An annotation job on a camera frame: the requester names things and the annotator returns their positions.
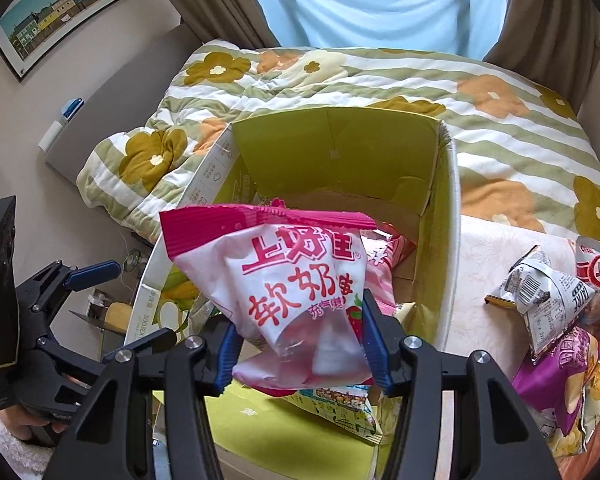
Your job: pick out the green cardboard box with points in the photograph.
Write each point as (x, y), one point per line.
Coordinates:
(340, 150)

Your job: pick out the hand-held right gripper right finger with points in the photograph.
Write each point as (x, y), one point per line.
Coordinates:
(375, 347)

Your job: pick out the silver grey snack packet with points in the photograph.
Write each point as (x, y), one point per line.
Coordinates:
(545, 290)

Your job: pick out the brown curtain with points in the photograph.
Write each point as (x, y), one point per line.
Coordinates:
(550, 25)
(220, 0)

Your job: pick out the yellow flat object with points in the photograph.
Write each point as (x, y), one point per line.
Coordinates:
(117, 317)

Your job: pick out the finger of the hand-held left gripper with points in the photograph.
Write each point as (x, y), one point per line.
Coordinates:
(92, 272)
(145, 342)

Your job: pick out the person's left forearm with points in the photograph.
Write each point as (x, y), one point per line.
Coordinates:
(10, 455)

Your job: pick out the pink marshmallow packet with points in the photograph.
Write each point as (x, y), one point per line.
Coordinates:
(385, 255)
(280, 285)

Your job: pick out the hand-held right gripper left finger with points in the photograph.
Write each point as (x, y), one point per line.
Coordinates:
(227, 356)

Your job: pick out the grey bed headboard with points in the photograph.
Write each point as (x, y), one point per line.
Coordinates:
(115, 100)

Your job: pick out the person's left hand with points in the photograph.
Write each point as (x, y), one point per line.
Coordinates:
(32, 425)

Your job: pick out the light blue window cloth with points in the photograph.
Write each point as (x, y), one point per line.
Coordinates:
(380, 5)

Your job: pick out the white folding table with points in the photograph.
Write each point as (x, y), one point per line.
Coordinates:
(480, 280)

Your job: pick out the blue and white snack packet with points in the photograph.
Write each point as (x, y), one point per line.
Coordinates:
(330, 402)

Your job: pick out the striped floral blanket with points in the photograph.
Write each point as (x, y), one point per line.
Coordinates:
(480, 125)

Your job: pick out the white blue bottle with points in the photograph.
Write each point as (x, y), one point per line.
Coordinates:
(50, 136)

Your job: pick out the framed wall poster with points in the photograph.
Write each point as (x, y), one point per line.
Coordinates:
(55, 10)

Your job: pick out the purple snack packet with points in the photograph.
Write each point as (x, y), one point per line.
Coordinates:
(555, 375)

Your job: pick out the blue small object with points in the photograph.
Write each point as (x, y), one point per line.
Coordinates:
(72, 109)

